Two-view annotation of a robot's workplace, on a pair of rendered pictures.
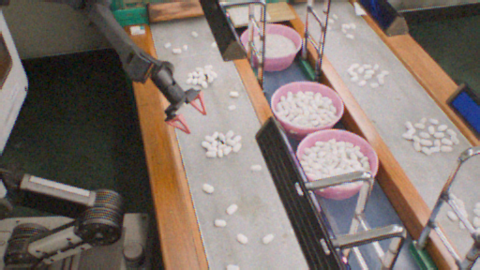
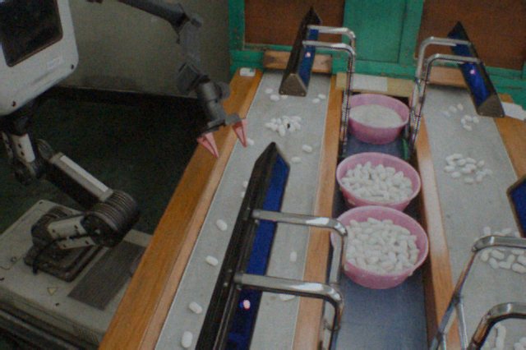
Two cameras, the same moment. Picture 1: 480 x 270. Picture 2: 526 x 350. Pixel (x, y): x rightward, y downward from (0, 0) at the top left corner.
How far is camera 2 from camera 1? 0.49 m
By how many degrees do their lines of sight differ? 20
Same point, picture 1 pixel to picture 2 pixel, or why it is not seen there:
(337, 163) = (380, 246)
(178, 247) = (154, 266)
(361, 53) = (472, 148)
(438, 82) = not seen: outside the picture
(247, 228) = not seen: hidden behind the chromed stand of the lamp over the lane
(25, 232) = (55, 214)
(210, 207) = (213, 244)
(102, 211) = (108, 209)
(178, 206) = (180, 230)
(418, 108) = (509, 218)
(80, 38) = not seen: hidden behind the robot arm
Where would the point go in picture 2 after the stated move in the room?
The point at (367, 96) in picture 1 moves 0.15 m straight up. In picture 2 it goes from (454, 189) to (466, 150)
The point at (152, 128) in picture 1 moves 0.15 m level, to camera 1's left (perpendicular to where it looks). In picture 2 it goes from (203, 155) to (165, 145)
